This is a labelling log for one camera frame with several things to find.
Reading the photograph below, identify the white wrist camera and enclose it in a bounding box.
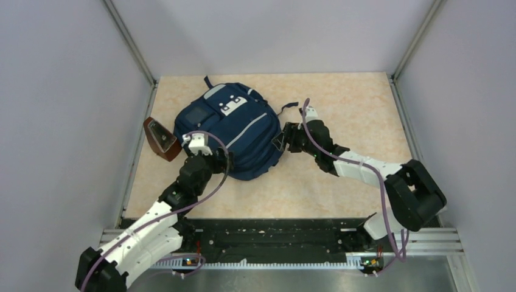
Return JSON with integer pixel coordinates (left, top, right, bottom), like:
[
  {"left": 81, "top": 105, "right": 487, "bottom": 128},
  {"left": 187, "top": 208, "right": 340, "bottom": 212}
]
[
  {"left": 300, "top": 105, "right": 319, "bottom": 123},
  {"left": 182, "top": 133, "right": 212, "bottom": 156}
]

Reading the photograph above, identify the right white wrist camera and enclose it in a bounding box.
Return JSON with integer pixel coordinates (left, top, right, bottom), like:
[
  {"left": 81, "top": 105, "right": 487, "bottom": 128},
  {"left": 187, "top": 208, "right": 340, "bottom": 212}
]
[{"left": 300, "top": 105, "right": 319, "bottom": 123}]

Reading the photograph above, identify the navy blue backpack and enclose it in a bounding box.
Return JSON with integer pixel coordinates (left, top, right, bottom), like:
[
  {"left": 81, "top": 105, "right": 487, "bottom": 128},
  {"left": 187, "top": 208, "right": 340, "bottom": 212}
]
[{"left": 173, "top": 77, "right": 283, "bottom": 181}]

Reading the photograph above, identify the purple cable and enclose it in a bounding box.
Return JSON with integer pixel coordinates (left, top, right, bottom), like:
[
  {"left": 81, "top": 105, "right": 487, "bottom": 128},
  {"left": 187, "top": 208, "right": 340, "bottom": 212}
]
[
  {"left": 301, "top": 98, "right": 410, "bottom": 279},
  {"left": 80, "top": 130, "right": 231, "bottom": 292}
]

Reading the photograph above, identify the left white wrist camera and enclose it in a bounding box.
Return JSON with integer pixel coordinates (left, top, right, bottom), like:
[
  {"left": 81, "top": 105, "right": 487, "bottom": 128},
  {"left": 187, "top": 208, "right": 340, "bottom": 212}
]
[{"left": 182, "top": 133, "right": 212, "bottom": 156}]

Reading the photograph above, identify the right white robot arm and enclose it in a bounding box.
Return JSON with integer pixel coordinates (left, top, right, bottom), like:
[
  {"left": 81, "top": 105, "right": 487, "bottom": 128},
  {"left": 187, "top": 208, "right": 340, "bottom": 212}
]
[{"left": 273, "top": 120, "right": 447, "bottom": 251}]

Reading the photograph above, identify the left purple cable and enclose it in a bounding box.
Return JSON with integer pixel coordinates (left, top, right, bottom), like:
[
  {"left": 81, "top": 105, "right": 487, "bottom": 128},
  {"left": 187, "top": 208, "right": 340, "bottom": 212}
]
[{"left": 80, "top": 130, "right": 231, "bottom": 292}]

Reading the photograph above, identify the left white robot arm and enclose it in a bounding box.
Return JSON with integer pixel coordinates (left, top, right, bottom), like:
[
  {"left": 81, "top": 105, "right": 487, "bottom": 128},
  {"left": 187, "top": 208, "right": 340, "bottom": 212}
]
[{"left": 75, "top": 149, "right": 234, "bottom": 291}]

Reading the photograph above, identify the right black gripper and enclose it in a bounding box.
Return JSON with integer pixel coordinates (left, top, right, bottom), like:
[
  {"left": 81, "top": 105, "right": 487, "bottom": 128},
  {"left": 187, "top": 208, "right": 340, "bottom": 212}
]
[{"left": 273, "top": 122, "right": 319, "bottom": 158}]

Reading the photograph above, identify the brown wedge stand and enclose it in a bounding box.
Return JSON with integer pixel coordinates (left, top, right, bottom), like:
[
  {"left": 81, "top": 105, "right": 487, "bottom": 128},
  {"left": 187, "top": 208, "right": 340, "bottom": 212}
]
[{"left": 143, "top": 117, "right": 182, "bottom": 162}]

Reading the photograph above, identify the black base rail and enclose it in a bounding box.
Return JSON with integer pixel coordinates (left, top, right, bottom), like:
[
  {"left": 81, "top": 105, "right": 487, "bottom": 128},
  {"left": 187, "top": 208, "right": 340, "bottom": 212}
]
[{"left": 177, "top": 218, "right": 392, "bottom": 264}]

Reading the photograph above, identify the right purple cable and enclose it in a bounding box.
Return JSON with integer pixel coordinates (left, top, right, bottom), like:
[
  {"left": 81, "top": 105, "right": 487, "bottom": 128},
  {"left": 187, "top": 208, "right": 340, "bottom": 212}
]
[{"left": 301, "top": 98, "right": 410, "bottom": 279}]

